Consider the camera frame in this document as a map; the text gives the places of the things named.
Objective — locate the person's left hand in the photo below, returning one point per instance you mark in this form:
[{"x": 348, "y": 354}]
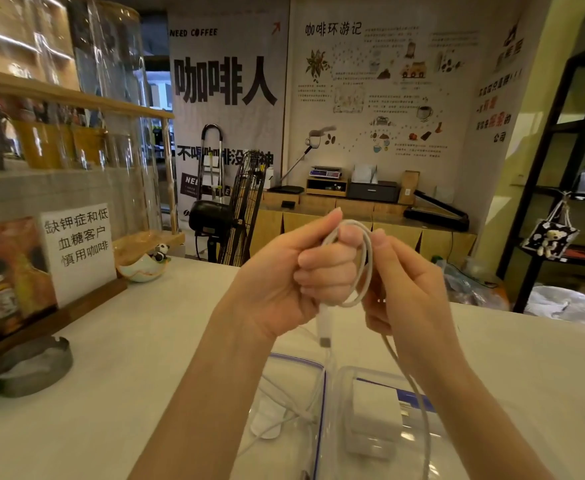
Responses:
[{"x": 272, "y": 289}]

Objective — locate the person's right hand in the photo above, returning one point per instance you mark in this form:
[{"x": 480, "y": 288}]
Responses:
[{"x": 412, "y": 304}]

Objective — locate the clear box with blue clips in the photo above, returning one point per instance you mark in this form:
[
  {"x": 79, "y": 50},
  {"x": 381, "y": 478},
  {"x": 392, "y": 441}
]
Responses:
[{"x": 407, "y": 397}]

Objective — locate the clear lid with blue seal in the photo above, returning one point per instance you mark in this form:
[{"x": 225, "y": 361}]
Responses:
[{"x": 282, "y": 464}]

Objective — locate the person's left forearm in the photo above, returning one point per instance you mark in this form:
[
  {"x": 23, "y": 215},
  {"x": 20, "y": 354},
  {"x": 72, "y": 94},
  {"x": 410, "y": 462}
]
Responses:
[{"x": 197, "y": 419}]

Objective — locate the small wooden shelf box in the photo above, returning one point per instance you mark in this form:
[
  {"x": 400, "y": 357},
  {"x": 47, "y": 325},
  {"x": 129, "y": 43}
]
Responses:
[{"x": 326, "y": 193}]

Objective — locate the brown cardboard box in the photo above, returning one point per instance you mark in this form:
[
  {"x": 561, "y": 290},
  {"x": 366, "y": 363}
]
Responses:
[{"x": 409, "y": 187}]

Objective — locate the clear plastic bag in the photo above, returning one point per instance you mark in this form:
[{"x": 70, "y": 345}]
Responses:
[{"x": 467, "y": 289}]

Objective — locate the wooden counter cabinet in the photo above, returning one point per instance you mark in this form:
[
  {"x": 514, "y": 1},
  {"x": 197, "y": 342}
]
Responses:
[{"x": 437, "y": 249}]

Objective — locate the black bag sealer machine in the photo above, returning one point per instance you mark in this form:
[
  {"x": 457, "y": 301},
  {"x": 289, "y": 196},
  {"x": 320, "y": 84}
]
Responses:
[{"x": 437, "y": 217}]

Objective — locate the black floor fan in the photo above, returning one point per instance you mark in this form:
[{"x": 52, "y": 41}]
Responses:
[{"x": 212, "y": 219}]

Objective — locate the desk lamp black base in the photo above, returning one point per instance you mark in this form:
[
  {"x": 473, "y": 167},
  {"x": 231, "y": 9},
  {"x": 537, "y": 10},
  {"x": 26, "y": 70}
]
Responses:
[{"x": 286, "y": 189}]

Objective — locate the black metal shelf rack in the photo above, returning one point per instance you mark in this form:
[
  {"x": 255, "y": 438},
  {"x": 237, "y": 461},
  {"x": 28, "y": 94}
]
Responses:
[{"x": 522, "y": 289}]

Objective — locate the white bottle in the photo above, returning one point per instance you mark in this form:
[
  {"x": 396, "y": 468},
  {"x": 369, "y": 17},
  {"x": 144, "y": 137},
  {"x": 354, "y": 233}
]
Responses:
[{"x": 269, "y": 178}]

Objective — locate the large white charger block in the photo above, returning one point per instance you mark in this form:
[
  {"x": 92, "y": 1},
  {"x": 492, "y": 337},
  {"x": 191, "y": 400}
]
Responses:
[{"x": 375, "y": 409}]

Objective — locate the small panda figurine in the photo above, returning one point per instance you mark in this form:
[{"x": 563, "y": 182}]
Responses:
[{"x": 161, "y": 252}]

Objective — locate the black printer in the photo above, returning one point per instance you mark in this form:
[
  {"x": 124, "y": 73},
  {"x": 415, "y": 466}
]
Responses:
[{"x": 372, "y": 192}]

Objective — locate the digital weighing scale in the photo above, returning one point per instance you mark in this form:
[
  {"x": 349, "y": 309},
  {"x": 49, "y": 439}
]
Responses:
[{"x": 325, "y": 172}]

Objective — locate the white ceramic dish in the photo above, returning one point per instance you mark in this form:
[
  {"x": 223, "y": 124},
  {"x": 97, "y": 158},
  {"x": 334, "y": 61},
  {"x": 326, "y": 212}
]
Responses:
[{"x": 140, "y": 270}]

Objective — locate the folding metal hand truck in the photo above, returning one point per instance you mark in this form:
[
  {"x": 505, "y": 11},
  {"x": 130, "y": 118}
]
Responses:
[{"x": 213, "y": 164}]

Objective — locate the white paper stand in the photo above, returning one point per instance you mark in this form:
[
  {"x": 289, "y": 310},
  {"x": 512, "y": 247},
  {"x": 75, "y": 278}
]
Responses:
[{"x": 364, "y": 173}]

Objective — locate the white plastic bag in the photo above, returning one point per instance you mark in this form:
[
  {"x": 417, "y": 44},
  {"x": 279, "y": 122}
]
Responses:
[{"x": 557, "y": 304}]

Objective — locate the hanging bag with teddy bear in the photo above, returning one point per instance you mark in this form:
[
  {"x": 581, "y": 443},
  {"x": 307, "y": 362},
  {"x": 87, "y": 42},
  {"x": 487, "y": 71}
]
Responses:
[{"x": 547, "y": 239}]

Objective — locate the wooden sign base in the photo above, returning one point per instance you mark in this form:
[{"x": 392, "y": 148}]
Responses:
[{"x": 92, "y": 299}]

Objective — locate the white paper sign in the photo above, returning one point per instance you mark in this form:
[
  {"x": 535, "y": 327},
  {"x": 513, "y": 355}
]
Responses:
[{"x": 77, "y": 254}]

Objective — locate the grey banner black lettering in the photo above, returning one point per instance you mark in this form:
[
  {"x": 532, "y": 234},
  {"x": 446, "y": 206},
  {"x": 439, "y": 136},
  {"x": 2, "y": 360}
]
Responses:
[{"x": 227, "y": 49}]

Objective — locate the grey metal ashtray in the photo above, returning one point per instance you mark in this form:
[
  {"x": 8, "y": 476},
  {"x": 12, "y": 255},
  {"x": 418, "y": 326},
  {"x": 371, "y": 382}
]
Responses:
[{"x": 32, "y": 374}]

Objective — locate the orange drink poster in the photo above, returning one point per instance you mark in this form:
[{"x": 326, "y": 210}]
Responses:
[{"x": 17, "y": 274}]

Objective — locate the illustrated coffee wall poster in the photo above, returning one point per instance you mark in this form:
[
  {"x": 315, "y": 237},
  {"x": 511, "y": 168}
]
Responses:
[{"x": 372, "y": 94}]

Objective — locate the glass display case wooden frame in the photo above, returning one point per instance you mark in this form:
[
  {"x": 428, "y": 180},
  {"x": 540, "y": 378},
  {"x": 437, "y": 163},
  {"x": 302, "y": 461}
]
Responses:
[{"x": 22, "y": 189}]

